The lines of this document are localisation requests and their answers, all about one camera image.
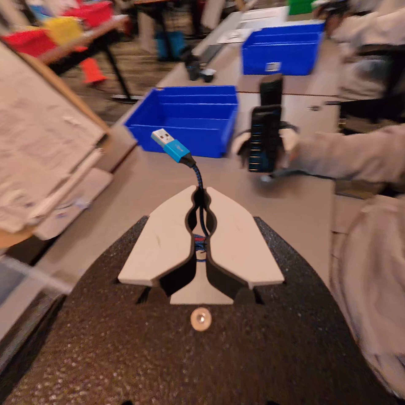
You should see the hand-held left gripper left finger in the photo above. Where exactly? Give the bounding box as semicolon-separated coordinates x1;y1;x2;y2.
117;185;198;297

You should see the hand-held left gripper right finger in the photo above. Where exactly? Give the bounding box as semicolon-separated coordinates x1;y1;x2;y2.
205;187;285;300

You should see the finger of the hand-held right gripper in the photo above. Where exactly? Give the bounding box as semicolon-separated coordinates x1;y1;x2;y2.
280;128;300;170
234;131;253;169

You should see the black USB hub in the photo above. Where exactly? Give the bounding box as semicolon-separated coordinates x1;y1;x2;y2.
248;105;283;173

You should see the blue braided USB cable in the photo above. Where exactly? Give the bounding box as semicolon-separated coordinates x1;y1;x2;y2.
151;128;211;263

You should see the clear plastic organizer tray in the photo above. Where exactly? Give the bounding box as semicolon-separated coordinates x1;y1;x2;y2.
0;255;75;342

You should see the person's right forearm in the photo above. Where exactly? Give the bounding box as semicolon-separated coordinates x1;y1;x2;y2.
293;124;405;186

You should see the grey desk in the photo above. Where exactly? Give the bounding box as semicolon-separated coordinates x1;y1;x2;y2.
0;89;342;348
157;11;340;97

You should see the wooden background desk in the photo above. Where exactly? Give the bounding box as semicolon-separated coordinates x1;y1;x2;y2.
37;14;140;102

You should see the blue plastic bin with label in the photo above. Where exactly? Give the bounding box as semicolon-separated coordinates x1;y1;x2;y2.
242;22;326;76

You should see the small black device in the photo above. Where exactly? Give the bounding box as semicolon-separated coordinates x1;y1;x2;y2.
184;54;218;83

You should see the green plastic bin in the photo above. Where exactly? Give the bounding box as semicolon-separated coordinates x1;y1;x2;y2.
287;0;317;16

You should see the wooden document stand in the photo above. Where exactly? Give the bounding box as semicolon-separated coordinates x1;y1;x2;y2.
0;40;114;250

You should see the person's pale jacket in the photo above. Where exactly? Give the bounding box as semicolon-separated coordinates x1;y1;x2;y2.
328;194;405;400

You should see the red floor object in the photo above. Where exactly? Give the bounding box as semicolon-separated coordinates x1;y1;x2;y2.
78;58;109;85

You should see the red plastic bin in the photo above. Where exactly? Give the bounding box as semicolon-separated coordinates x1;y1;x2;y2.
63;1;115;28
1;28;58;58

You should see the yellow plastic bin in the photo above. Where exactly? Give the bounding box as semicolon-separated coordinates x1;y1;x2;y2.
44;17;84;47

